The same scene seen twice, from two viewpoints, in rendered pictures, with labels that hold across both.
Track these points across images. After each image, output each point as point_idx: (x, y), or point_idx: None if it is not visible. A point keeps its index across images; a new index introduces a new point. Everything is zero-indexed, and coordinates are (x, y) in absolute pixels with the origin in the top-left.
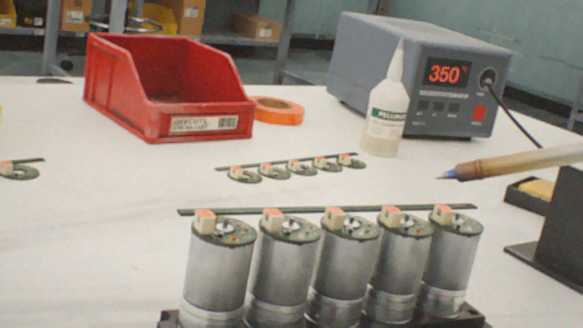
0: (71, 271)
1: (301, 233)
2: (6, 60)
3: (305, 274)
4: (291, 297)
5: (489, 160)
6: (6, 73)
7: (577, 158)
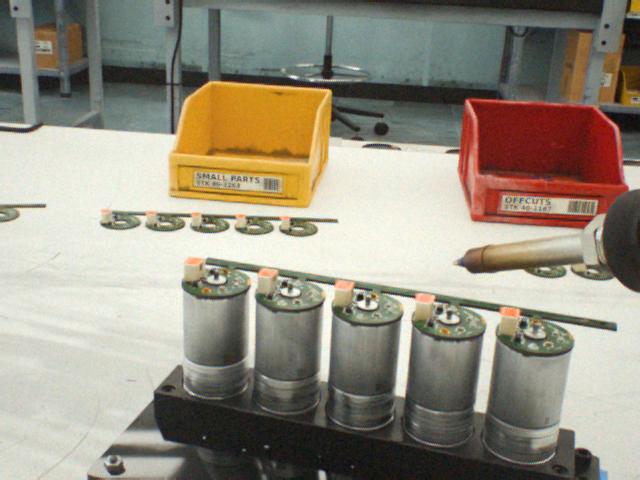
0: None
1: (289, 301)
2: (636, 144)
3: (288, 348)
4: (274, 369)
5: (493, 247)
6: (631, 158)
7: (573, 254)
